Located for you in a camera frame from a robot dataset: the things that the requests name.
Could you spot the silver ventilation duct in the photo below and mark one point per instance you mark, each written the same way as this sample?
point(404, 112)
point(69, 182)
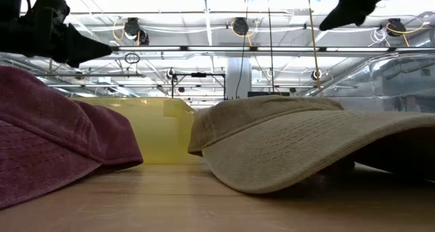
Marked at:
point(391, 82)

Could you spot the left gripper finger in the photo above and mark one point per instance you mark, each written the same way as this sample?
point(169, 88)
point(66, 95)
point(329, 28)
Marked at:
point(78, 62)
point(85, 48)

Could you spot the yellow plastic bin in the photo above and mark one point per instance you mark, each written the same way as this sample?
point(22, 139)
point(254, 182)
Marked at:
point(153, 133)

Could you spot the long ceiling light bar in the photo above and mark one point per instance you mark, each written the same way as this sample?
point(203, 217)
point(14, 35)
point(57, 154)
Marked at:
point(221, 48)

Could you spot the black monitor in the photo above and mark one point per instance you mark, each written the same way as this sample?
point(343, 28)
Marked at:
point(268, 94)

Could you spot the beige cap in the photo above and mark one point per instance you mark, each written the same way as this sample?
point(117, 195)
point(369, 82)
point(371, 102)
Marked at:
point(272, 150)

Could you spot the black metal gantry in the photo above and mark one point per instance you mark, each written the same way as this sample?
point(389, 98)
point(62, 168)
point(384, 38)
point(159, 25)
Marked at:
point(198, 75)

